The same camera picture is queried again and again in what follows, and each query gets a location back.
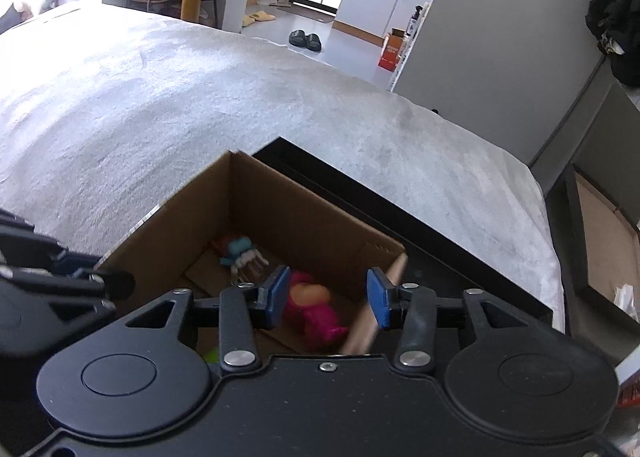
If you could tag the brown cardboard box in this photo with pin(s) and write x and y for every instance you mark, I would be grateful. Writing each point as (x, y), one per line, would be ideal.
(280, 207)

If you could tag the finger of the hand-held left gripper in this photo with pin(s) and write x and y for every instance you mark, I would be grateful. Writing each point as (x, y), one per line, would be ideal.
(30, 237)
(120, 284)

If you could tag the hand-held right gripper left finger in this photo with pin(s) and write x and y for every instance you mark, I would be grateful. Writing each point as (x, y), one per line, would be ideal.
(277, 294)

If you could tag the black tray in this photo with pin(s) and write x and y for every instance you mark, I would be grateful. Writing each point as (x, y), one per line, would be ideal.
(450, 277)

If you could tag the orange cardboard box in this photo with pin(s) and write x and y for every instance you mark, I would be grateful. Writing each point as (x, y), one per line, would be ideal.
(390, 52)

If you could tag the dark spray bottle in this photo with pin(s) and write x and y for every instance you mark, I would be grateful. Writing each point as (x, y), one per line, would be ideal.
(414, 19)

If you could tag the flat cardboard tray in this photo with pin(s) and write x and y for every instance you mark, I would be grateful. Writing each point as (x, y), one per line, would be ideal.
(605, 237)

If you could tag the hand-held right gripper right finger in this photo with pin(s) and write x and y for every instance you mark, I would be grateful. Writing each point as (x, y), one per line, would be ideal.
(377, 299)

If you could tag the blue figure toy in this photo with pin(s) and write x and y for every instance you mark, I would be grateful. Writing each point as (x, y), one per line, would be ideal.
(240, 247)

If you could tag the yellow slipper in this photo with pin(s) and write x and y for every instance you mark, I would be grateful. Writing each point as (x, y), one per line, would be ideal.
(263, 16)
(248, 21)

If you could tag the black slipper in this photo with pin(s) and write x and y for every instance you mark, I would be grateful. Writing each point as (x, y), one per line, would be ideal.
(297, 38)
(313, 43)

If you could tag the crumpled white paper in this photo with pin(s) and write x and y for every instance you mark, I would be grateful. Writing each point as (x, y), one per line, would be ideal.
(627, 298)

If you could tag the pink figurine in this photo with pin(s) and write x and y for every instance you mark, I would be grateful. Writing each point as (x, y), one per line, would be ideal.
(310, 317)

